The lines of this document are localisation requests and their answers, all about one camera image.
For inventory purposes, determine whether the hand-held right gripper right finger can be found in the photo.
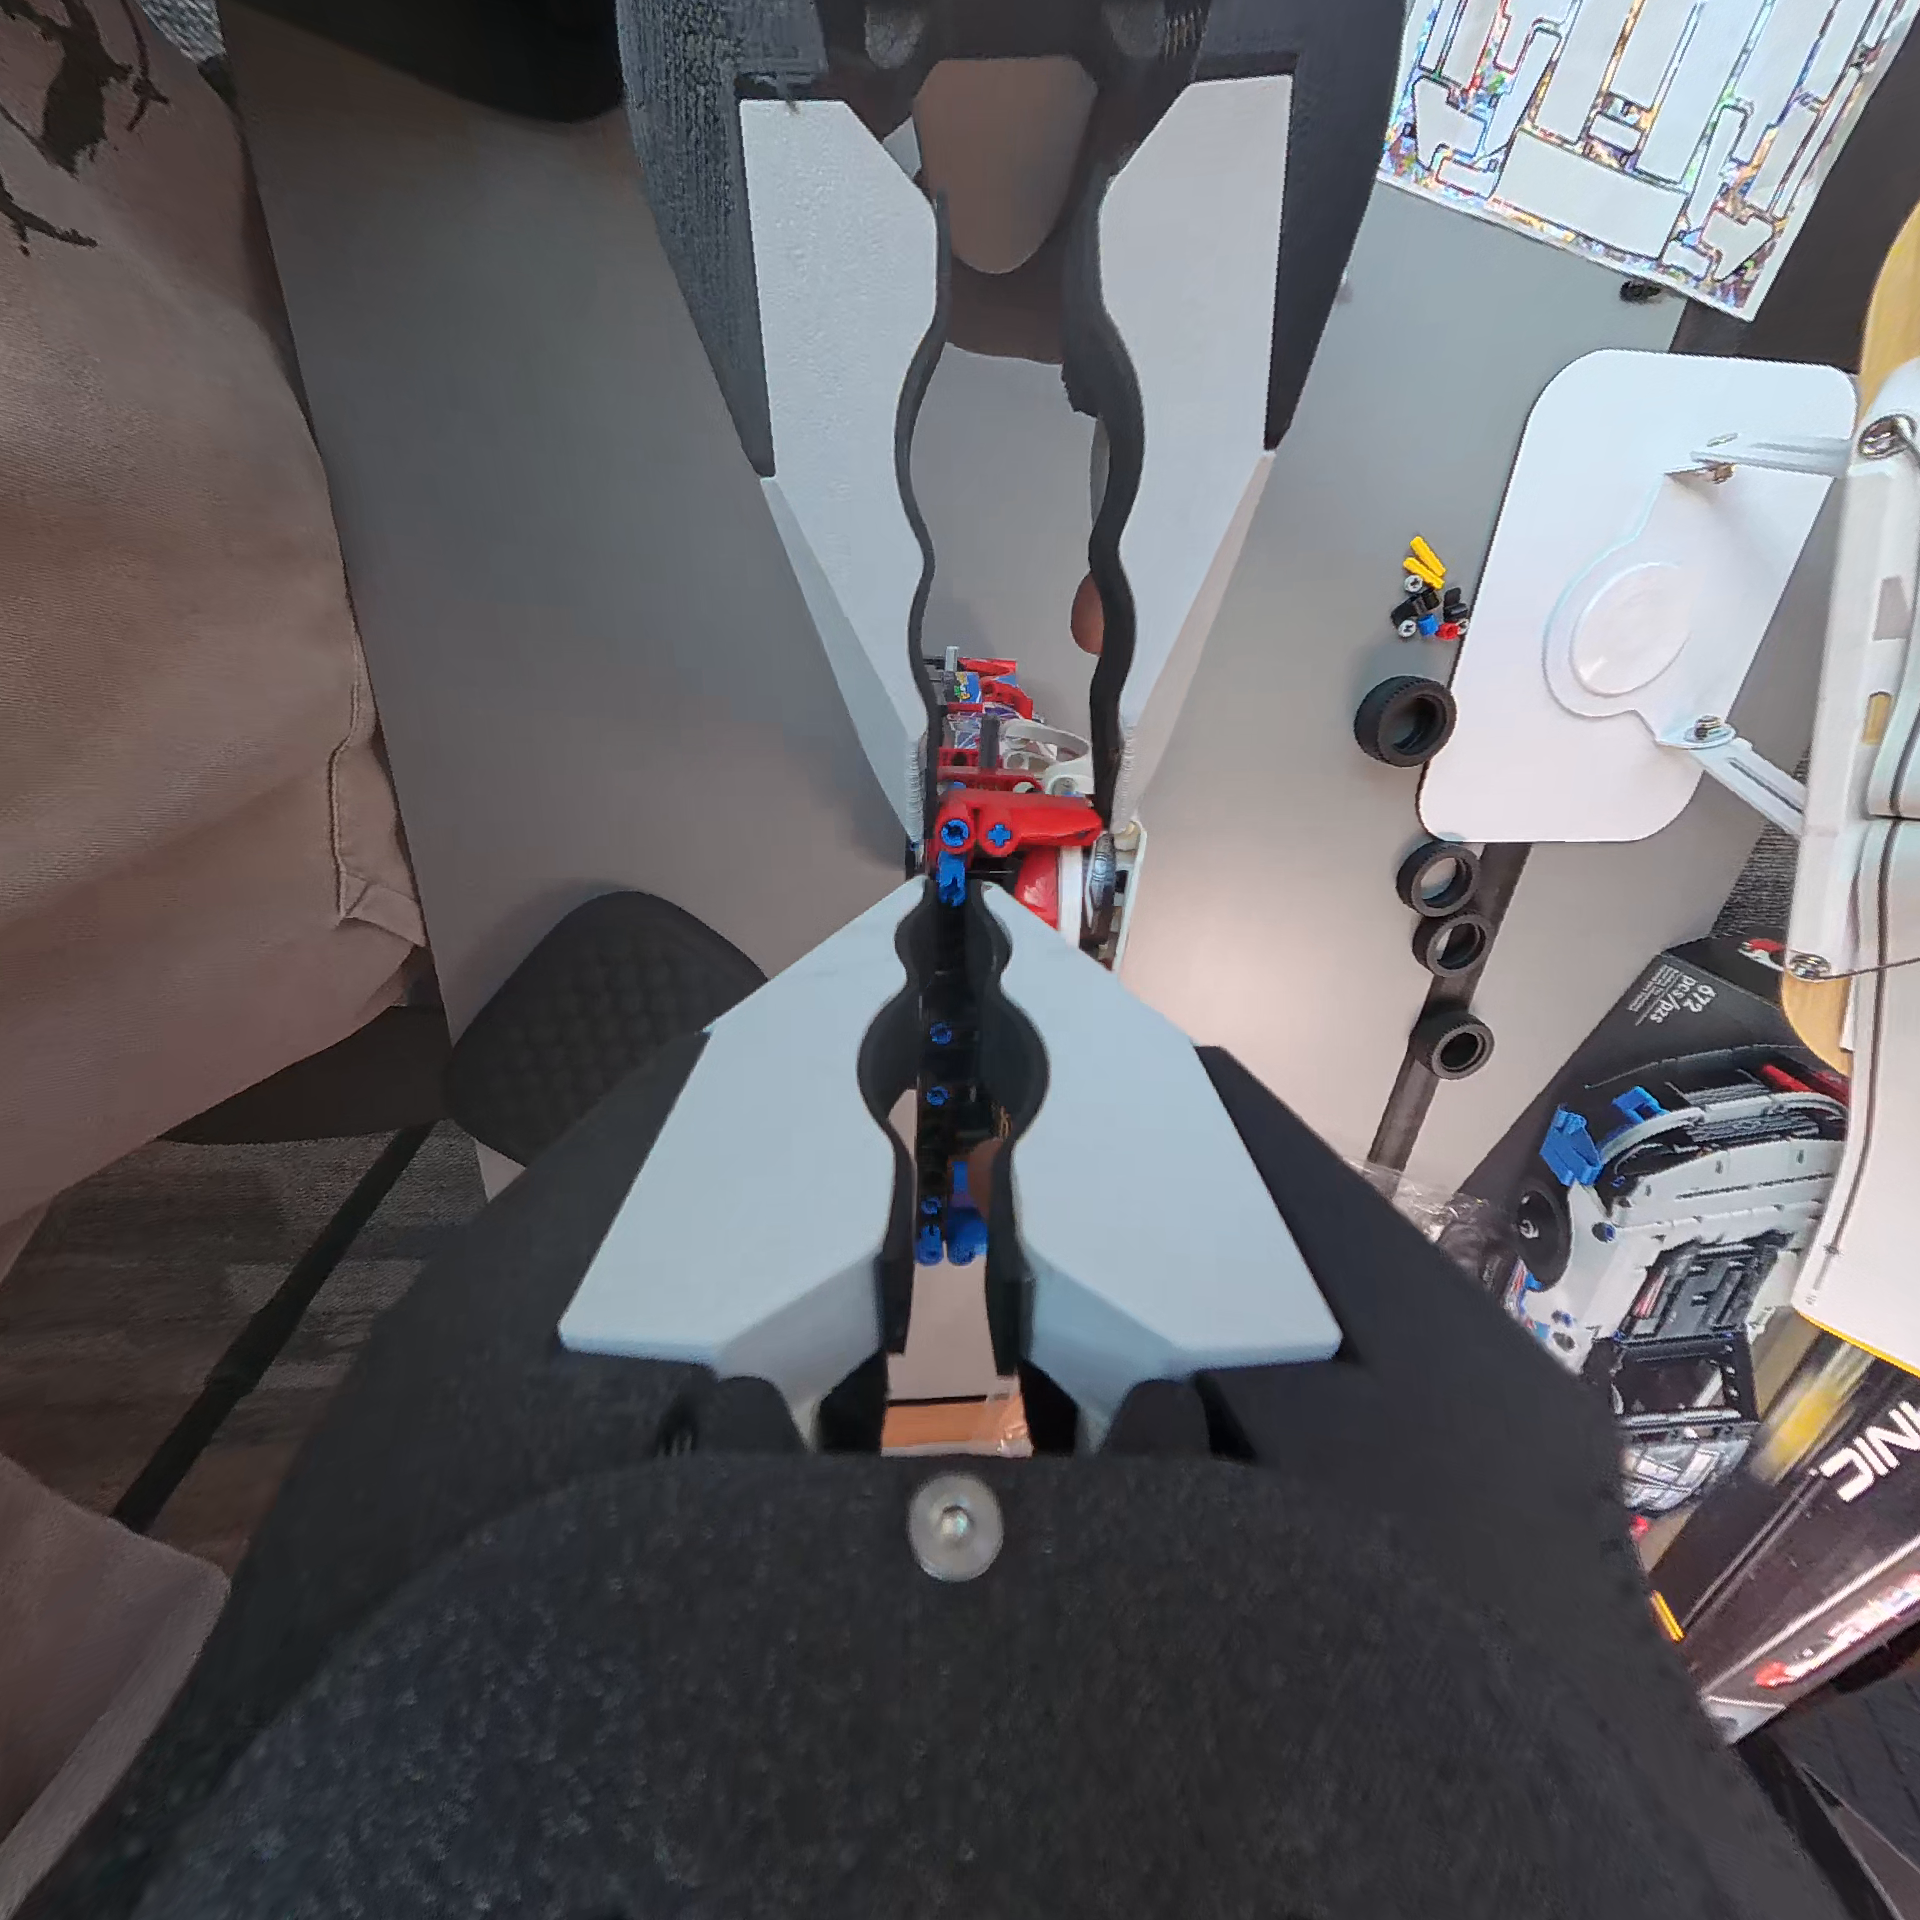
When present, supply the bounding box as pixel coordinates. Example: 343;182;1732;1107
967;880;1344;1420

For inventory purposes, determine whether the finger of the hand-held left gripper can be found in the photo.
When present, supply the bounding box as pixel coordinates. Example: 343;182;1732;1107
735;97;957;837
1064;72;1299;835

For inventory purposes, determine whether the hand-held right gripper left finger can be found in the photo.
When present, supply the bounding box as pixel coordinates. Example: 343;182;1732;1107
558;880;944;1413

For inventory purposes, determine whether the brick-built race car model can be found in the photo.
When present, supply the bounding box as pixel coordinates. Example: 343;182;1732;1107
901;646;1150;1273

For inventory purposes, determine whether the red brick connector piece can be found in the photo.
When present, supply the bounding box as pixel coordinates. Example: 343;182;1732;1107
933;790;1105;860

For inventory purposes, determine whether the person's left hand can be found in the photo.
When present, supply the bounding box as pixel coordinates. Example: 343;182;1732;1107
911;60;1099;360

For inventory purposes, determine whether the black office chair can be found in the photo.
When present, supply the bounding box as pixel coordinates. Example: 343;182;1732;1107
440;889;769;1174

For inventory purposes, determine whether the clear plastic bag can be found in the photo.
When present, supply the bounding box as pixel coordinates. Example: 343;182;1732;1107
1341;1152;1524;1299

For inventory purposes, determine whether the small yellow black brick assembly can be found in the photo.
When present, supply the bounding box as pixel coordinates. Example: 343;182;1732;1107
1388;537;1472;645

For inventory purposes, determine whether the shiny sticker sheet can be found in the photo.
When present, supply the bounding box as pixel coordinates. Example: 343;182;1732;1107
1381;0;1877;321

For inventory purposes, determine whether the printed car model box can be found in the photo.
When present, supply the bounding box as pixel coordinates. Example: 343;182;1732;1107
1439;938;1920;1749

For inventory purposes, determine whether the person's beige hoodie torso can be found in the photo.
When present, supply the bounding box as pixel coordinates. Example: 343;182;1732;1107
0;0;431;1277

